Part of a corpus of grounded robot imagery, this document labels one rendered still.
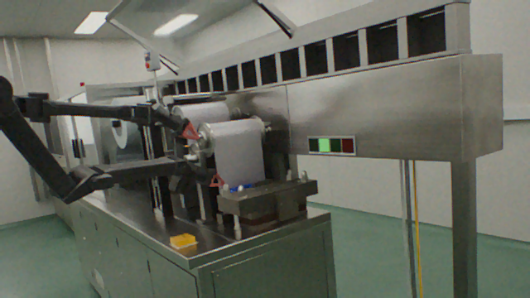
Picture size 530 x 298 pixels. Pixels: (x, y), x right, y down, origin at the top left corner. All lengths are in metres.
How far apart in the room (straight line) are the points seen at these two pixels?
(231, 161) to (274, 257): 0.43
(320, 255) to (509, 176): 2.39
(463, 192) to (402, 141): 0.27
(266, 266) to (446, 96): 0.84
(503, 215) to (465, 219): 2.41
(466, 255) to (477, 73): 0.60
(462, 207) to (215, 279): 0.86
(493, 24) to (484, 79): 2.44
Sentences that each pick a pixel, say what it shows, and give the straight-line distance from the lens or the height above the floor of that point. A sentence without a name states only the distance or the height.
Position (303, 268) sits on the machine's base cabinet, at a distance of 1.64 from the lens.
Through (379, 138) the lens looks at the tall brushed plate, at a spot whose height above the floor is 1.21.
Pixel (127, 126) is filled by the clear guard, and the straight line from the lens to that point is 2.56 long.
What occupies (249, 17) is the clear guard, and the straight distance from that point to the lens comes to 1.80.
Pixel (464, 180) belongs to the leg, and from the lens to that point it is 1.45.
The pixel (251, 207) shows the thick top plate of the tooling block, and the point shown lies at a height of 0.99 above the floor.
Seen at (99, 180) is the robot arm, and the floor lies 1.21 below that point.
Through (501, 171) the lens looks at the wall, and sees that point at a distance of 3.80.
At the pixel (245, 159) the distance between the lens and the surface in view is 1.69.
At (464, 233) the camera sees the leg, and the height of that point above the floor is 0.87.
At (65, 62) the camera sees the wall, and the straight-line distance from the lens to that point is 7.18.
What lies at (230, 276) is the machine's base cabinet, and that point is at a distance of 1.43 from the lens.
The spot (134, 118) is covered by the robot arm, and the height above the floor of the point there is 1.37.
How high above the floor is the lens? 1.36
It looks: 10 degrees down
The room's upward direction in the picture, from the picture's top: 7 degrees counter-clockwise
